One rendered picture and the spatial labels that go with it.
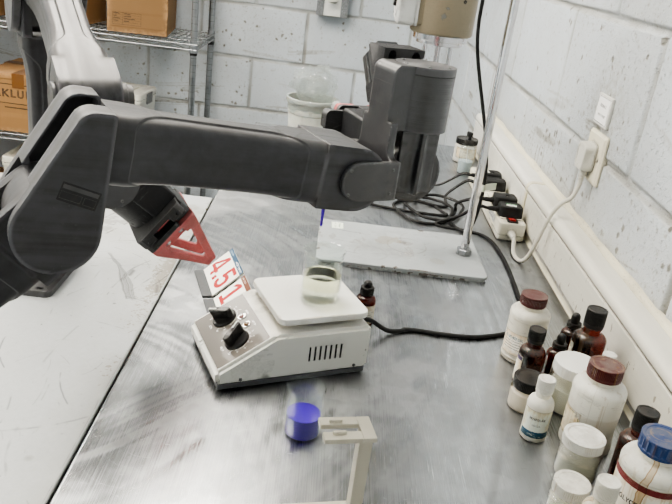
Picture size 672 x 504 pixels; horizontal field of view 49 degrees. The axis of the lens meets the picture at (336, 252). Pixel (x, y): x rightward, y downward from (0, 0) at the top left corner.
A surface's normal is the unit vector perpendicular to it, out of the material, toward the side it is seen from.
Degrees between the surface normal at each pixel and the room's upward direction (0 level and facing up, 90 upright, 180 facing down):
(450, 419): 0
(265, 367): 90
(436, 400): 0
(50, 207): 90
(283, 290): 0
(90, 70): 29
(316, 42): 90
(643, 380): 90
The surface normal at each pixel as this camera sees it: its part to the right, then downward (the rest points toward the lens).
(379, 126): -0.88, 0.07
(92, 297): 0.12, -0.91
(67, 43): 0.34, -0.62
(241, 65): -0.02, 0.39
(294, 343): 0.40, 0.40
